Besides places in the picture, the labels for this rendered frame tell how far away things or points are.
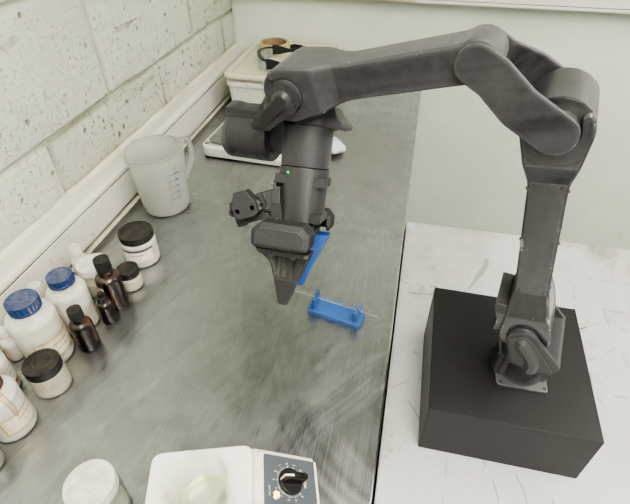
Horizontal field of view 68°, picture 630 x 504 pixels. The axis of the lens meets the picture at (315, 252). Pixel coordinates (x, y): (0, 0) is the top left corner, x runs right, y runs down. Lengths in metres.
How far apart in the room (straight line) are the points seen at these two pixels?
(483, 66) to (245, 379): 0.56
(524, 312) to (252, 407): 0.41
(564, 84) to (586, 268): 0.68
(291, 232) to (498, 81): 0.23
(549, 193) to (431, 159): 1.44
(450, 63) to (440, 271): 0.59
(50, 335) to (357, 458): 0.50
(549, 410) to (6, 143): 0.93
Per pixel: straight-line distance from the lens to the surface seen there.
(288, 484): 0.64
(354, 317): 0.83
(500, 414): 0.67
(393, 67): 0.46
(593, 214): 2.13
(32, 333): 0.83
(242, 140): 0.57
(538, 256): 0.54
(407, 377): 0.79
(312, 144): 0.53
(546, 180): 0.48
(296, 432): 0.73
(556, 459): 0.74
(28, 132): 1.00
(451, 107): 1.83
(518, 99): 0.43
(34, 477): 0.79
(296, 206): 0.53
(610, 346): 0.96
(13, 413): 0.80
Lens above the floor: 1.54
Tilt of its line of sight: 40 degrees down
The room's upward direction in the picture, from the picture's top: straight up
